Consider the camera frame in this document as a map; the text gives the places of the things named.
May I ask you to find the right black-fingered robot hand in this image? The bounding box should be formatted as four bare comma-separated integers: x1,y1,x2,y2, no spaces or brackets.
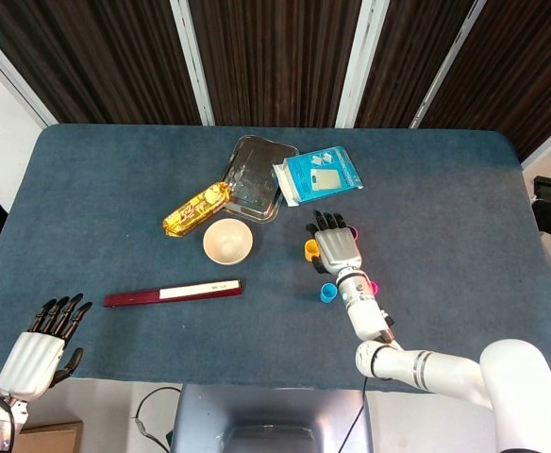
304,210,364,277

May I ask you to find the left black-fingered robot hand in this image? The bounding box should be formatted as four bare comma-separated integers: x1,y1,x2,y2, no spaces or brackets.
0,293,93,402

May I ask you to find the blue kitchen scale box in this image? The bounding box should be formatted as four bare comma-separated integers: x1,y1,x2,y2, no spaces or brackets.
272,144,365,209

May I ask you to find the brown cardboard box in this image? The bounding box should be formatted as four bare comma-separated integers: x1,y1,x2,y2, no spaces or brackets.
0,377,84,453

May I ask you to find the cream bowl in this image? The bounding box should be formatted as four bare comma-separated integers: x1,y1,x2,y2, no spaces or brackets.
202,218,254,266

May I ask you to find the shiny metal tray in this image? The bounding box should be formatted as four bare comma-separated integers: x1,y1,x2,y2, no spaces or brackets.
219,135,301,224

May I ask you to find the dark red long box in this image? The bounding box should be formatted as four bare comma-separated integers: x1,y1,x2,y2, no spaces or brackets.
103,278,244,310

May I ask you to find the gold biscuit packet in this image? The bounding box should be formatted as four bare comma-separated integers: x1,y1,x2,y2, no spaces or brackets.
161,181,233,239

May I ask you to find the grey-blue robot torso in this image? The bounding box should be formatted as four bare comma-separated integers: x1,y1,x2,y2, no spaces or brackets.
170,382,375,453

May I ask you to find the blue felt tablecloth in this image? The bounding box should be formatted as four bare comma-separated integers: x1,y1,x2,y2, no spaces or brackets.
0,123,551,395

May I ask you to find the dark brown curtain panel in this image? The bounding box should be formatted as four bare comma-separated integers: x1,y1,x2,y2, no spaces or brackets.
0,0,201,125
188,0,364,127
421,0,551,161
355,0,475,128

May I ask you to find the black cable with connector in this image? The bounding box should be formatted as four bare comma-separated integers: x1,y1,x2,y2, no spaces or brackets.
133,385,182,453

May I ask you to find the white partition post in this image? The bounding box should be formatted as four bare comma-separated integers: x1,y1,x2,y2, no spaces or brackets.
520,123,551,170
409,0,488,129
335,0,391,128
0,16,58,127
170,0,216,126

